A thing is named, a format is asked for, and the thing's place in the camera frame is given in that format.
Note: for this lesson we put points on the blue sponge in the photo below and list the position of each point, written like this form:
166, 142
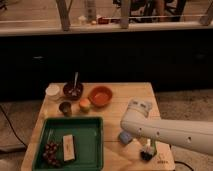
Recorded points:
125, 138

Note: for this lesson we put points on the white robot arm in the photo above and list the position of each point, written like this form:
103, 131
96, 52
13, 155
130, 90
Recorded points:
192, 135

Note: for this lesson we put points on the red bowl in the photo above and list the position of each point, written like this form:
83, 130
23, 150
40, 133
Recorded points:
100, 96

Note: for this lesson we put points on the dark brown bowl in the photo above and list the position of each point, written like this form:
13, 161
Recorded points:
67, 90

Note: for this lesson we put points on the orange green toy fruit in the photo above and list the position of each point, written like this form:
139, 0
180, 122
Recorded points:
84, 104

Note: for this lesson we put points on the metal spoon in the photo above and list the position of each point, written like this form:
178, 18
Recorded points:
75, 83

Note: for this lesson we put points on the dark small cup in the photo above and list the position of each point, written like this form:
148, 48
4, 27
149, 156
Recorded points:
65, 108

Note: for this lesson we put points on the white small cup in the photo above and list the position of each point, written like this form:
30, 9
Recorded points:
53, 91

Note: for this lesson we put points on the beige rectangular block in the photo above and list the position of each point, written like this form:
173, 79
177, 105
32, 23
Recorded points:
68, 148

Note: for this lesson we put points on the green plastic tray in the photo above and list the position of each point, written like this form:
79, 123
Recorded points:
88, 144

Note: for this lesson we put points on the green white dish brush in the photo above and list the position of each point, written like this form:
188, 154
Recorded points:
148, 150

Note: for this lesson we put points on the purple grape bunch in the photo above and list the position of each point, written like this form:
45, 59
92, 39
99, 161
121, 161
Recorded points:
49, 154

